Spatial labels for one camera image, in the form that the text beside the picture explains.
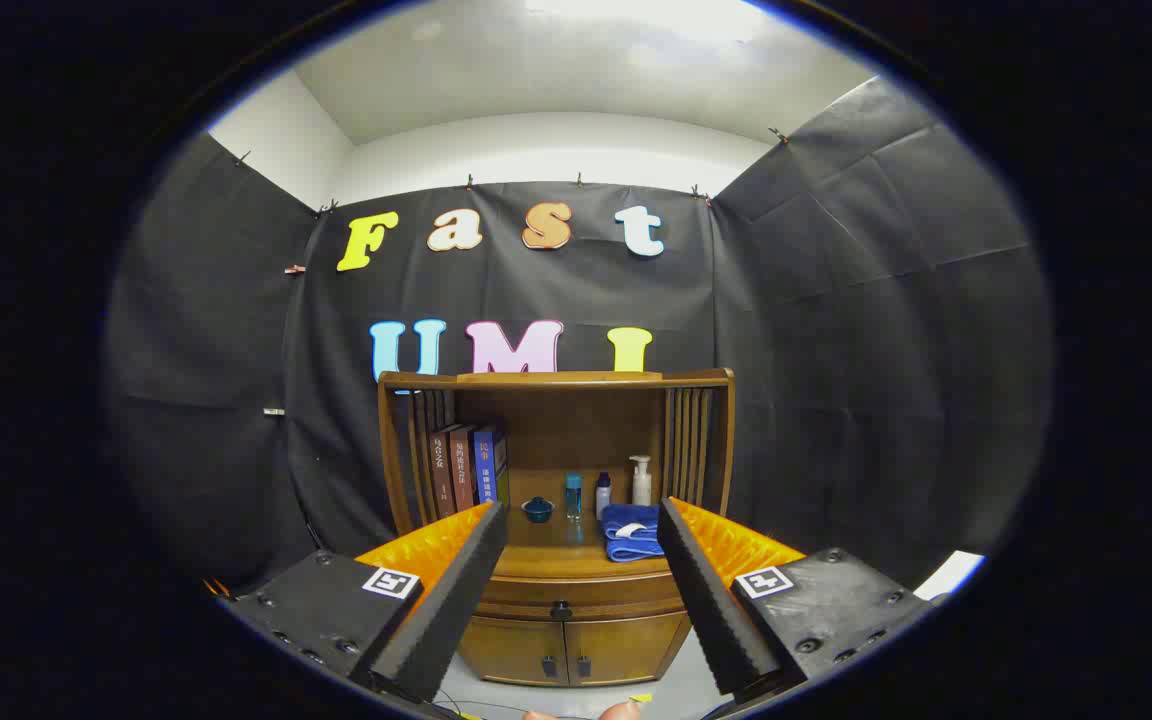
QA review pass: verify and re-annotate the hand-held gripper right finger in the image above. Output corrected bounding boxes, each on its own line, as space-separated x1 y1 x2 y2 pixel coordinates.
656 496 940 699

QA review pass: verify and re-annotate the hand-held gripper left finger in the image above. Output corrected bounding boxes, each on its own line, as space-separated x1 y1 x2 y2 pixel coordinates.
204 500 509 704

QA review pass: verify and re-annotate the wooden drawer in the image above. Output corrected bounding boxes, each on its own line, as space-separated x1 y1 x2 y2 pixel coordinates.
476 572 689 623

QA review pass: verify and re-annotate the wooden cabinet door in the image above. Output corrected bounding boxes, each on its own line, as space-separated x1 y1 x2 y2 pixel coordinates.
458 615 569 687
566 610 692 687

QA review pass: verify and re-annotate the wooden countertop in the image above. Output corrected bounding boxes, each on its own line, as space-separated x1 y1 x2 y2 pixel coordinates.
494 503 674 581

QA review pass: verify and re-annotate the wooden cabinet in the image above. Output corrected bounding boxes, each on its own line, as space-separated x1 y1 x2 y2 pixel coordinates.
378 368 737 689

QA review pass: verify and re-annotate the blue folded towel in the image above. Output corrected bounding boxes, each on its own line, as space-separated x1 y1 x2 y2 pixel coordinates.
601 503 668 563

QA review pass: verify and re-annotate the dark brown book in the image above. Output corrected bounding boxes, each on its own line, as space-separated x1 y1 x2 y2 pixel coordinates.
431 428 459 521

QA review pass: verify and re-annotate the blue book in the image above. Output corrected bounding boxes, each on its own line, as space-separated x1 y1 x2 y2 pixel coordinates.
471 422 510 511

